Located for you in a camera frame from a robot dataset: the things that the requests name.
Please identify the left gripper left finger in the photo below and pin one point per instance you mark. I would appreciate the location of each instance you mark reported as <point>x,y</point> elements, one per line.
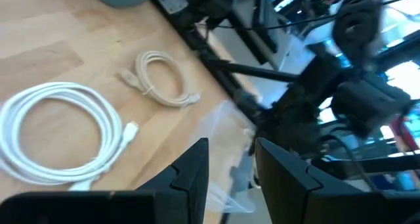
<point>131,207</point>

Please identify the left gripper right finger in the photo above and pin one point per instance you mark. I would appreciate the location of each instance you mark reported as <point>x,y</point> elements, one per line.
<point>311,204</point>

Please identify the clear plastic tray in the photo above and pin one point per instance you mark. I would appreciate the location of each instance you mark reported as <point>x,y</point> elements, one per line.
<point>223,132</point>

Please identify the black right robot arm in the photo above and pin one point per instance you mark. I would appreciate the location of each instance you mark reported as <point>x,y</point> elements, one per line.
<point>367,102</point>

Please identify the grey metal mounting plate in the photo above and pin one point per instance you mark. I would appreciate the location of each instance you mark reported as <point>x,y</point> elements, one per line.
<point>174,3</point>

